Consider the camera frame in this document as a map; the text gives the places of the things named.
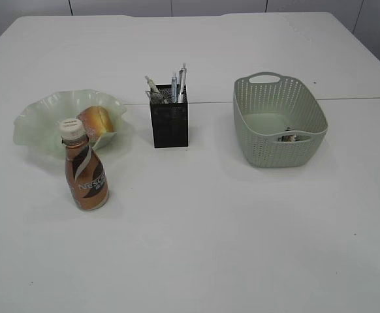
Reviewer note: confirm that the grey grip pen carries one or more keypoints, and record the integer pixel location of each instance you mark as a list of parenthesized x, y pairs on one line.
[(182, 81)]

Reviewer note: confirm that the beige grip pen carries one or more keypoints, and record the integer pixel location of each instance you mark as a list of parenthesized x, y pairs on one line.
[(153, 87)]

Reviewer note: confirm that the clear plastic ruler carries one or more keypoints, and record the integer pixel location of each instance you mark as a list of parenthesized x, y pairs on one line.
[(155, 98)]

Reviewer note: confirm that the blue grip pen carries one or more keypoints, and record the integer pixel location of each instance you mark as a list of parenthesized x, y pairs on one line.
[(174, 88)]

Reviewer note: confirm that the brown paper scrap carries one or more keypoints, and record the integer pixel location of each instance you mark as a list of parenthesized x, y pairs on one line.
[(293, 136)]

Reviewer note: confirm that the golden sugared bread roll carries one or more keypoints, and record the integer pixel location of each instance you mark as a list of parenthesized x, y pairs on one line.
[(96, 121)]

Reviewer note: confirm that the brown coffee bottle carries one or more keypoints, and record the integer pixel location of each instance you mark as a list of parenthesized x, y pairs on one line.
[(84, 170)]

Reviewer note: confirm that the black mesh pen holder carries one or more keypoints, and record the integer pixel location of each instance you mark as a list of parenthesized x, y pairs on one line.
[(169, 121)]

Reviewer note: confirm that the pale green woven basket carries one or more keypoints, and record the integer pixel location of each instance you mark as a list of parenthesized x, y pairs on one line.
[(262, 112)]

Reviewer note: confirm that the pale green wavy glass plate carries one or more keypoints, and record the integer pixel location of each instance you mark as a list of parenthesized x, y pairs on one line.
[(38, 124)]

